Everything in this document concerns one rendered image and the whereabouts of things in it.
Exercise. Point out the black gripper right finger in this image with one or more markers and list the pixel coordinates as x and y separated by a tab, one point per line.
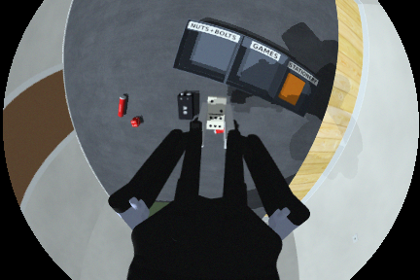
284	210

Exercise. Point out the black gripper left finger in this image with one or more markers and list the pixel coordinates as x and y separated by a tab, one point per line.
133	201

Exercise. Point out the red die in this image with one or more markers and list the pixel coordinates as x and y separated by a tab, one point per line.
135	121

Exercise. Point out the white domino tile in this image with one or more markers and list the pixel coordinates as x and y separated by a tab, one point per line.
216	112

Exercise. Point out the dark grey three-compartment bin rack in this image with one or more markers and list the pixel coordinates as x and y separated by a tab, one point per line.
211	51

